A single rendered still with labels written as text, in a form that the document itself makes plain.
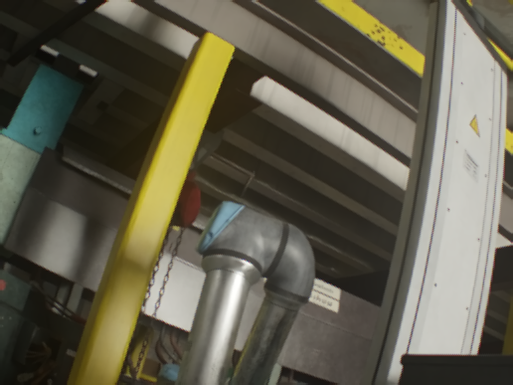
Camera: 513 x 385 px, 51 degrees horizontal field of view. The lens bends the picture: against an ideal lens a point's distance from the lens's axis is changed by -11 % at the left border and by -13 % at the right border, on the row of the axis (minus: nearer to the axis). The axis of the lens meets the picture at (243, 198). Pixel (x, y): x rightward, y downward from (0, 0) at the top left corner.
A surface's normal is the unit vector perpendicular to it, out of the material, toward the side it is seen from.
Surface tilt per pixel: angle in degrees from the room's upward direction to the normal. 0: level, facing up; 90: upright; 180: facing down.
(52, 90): 90
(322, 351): 90
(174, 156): 90
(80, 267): 90
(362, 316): 78
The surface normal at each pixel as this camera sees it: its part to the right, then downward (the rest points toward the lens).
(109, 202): 0.54, -0.38
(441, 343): 0.65, -0.11
